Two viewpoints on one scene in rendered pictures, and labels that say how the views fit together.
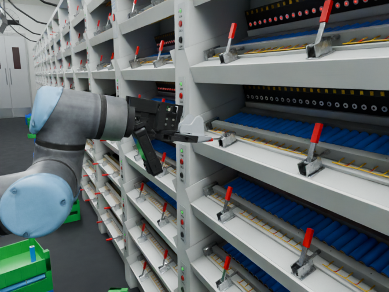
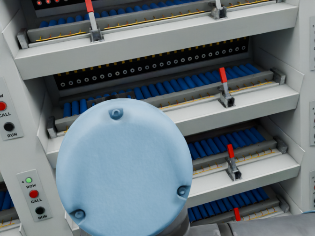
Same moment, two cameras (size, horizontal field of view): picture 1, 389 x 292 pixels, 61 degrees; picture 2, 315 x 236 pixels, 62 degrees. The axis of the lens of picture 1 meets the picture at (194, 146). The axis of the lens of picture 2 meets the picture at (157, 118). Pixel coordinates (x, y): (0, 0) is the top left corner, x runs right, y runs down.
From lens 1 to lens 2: 0.67 m
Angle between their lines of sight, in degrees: 69
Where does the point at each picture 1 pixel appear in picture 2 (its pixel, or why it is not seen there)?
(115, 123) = not seen: hidden behind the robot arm
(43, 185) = not seen: outside the picture
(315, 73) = (227, 29)
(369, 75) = (266, 23)
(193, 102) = (31, 106)
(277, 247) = (201, 180)
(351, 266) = (249, 150)
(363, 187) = (263, 94)
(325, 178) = (242, 101)
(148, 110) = not seen: hidden behind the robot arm
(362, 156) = (242, 80)
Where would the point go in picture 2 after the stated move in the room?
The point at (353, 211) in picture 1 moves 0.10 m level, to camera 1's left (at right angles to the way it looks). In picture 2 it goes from (269, 109) to (275, 123)
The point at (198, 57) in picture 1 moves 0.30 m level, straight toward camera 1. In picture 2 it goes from (14, 44) to (161, 13)
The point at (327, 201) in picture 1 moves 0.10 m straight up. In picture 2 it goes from (251, 114) to (249, 73)
